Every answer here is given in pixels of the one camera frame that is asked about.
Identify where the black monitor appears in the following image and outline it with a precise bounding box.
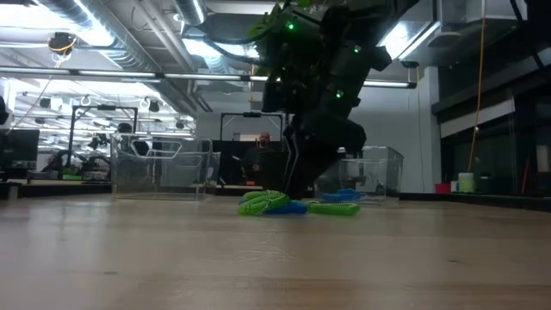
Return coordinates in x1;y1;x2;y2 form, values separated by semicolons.
0;128;41;164

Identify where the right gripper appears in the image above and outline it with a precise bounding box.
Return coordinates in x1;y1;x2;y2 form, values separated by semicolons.
282;109;368;200

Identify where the clear plastic bin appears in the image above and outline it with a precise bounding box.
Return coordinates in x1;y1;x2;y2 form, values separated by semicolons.
110;133;220;202
313;145;405;204

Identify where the bright ceiling light panel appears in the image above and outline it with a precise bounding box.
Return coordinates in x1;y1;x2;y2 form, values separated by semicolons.
376;19;443;61

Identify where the short ceiling light strip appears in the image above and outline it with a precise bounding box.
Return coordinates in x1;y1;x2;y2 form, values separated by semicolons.
363;79;418;90

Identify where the large silver ventilation duct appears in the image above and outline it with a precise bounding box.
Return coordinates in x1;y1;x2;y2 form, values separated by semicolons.
40;0;203;115

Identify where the black ceiling cable reel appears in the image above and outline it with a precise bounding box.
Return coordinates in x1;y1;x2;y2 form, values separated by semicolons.
46;31;78;56

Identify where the long ceiling light strip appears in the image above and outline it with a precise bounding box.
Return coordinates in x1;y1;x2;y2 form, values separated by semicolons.
0;65;270;84

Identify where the small silver ventilation duct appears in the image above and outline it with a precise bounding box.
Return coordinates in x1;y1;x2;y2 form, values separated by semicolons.
174;0;208;26

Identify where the green and white cup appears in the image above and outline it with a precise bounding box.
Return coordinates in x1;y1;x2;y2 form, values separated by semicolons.
457;171;475;195

